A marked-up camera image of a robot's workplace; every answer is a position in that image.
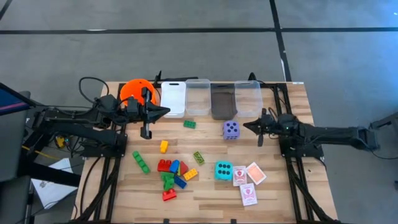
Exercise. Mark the short blue toy brick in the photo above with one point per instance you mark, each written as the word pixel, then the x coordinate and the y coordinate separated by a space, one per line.
pixel 174 166

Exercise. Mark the white paper sheet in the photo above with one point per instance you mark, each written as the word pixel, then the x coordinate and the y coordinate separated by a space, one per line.
pixel 53 189

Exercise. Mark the small yellow box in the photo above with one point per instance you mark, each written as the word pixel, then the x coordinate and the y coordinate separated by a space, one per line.
pixel 60 142

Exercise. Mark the orange playing card box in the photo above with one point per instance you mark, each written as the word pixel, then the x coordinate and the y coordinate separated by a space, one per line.
pixel 256 173

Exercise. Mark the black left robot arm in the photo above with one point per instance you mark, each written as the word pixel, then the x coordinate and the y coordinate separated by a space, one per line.
pixel 93 137

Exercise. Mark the small red toy brick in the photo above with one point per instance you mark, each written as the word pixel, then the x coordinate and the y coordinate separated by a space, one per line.
pixel 169 195

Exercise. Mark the blue monitor screen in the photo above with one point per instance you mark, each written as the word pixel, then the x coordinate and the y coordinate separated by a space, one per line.
pixel 9 99

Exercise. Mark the olive green toy brick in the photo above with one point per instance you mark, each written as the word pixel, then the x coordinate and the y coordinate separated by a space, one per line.
pixel 198 158

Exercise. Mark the dark green toy brick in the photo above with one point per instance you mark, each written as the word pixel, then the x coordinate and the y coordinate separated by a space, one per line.
pixel 189 124

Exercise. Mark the long green toy brick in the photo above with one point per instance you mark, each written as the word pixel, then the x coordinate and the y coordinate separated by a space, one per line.
pixel 141 162

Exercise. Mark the clear plastic bin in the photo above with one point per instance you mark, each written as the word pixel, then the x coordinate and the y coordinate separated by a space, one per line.
pixel 248 99
pixel 198 99

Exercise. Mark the orange pumpkin bucket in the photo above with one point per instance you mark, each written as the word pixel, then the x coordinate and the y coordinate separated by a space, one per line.
pixel 133 88

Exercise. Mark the large red toy brick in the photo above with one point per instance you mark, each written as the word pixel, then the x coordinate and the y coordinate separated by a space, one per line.
pixel 163 165

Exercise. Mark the red sloped toy brick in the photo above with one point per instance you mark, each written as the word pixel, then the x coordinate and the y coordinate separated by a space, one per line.
pixel 184 168

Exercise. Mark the purple foam die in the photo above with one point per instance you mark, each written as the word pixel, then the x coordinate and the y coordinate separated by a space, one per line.
pixel 228 132

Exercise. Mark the long yellow toy brick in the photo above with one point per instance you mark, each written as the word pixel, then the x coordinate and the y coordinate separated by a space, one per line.
pixel 190 174

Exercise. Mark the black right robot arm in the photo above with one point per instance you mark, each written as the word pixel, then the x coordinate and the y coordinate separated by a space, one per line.
pixel 326 132

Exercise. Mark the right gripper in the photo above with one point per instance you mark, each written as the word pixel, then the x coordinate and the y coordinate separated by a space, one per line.
pixel 272 124

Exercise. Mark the small yellow toy brick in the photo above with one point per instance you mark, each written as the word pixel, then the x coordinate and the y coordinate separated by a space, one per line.
pixel 163 147

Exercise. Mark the white plastic bin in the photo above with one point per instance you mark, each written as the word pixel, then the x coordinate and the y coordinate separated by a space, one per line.
pixel 173 99

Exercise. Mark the black aluminium table frame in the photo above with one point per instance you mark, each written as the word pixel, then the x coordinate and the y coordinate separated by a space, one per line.
pixel 276 93

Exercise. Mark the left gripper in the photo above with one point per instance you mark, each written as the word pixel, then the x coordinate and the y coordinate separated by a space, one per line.
pixel 146 124

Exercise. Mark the black desk frame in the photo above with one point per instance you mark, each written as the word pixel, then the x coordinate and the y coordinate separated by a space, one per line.
pixel 53 174

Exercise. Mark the grey plastic bin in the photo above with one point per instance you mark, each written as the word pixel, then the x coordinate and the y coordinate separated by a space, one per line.
pixel 223 104

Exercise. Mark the black stand leg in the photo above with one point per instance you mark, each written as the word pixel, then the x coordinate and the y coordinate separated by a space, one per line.
pixel 385 121

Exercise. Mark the long blue toy brick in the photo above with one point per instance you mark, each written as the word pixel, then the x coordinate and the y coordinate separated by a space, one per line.
pixel 180 182

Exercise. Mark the teal foam die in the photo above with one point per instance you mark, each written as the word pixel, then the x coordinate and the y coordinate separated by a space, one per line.
pixel 219 175

